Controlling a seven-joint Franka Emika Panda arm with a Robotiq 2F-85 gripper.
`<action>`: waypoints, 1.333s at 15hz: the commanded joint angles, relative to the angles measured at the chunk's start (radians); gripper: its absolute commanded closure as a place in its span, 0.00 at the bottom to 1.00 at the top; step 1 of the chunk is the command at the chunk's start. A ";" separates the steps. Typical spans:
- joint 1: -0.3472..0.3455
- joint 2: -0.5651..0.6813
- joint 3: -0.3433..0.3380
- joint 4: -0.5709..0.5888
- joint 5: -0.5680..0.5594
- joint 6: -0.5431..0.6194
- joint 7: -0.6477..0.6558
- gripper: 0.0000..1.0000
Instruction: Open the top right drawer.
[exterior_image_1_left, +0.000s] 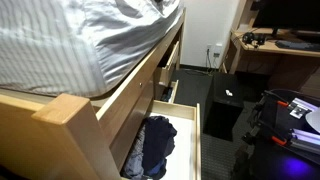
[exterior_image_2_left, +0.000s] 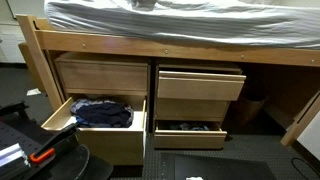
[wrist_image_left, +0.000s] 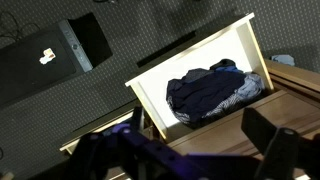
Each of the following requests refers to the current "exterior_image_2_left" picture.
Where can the shallow light wooden drawer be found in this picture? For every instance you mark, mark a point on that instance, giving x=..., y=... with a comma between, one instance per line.
x=200, y=88

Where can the medium wooden drawer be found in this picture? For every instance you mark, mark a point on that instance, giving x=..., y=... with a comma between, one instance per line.
x=190, y=108

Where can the low wooden drawer with clothes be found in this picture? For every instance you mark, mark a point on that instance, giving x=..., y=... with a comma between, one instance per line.
x=190, y=140

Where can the large wooden drawer with clothes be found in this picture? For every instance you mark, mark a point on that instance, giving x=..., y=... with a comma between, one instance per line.
x=110, y=146

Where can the small dark clothes heap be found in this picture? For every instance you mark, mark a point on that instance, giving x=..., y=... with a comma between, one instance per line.
x=190, y=127

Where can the dark navy clothes pile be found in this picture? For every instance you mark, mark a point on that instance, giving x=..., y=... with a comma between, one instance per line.
x=103, y=115

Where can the mattress with grey sheet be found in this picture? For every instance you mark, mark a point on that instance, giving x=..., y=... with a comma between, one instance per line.
x=200, y=23

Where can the brown box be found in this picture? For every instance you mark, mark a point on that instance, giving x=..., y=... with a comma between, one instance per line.
x=248, y=110

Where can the white crumpled paper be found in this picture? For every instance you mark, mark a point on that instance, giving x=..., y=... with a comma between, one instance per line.
x=194, y=178

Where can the black box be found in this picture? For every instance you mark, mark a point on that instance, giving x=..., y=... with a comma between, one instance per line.
x=216, y=168

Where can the black round plate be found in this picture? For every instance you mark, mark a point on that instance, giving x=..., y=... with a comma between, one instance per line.
x=83, y=166

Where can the white paper sheet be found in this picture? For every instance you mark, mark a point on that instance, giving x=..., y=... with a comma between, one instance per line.
x=33, y=92

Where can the white cabinet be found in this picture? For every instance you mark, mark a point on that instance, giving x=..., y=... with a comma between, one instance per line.
x=10, y=46

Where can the wooden bed frame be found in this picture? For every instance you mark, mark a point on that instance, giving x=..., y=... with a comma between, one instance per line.
x=100, y=43

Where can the aluminium rail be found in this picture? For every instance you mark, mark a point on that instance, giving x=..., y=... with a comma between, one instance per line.
x=11, y=155

